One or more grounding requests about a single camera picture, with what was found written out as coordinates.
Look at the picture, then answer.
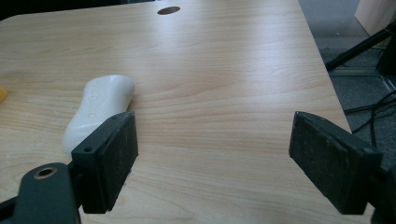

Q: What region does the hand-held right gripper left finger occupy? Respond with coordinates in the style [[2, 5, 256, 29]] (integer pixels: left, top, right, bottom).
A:
[[71, 110, 139, 215]]

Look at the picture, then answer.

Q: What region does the light wooden cabinet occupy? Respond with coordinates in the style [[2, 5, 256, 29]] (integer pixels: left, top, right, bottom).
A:
[[354, 0, 396, 36]]

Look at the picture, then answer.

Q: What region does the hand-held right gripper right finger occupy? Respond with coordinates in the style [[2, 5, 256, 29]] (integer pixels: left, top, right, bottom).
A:
[[288, 110, 384, 216]]

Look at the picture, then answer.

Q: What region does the black cable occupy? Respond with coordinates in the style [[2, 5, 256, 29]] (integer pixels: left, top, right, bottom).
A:
[[343, 90, 396, 149]]

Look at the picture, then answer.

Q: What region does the white plastic bottle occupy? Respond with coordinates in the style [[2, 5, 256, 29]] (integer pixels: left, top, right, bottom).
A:
[[61, 74, 136, 156]]

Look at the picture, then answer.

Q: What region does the metal floor rail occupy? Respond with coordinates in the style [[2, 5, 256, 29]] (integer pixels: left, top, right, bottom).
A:
[[328, 67, 396, 92]]

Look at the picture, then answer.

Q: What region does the black stand leg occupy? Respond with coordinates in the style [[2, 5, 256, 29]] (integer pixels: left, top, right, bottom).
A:
[[324, 21, 396, 72]]

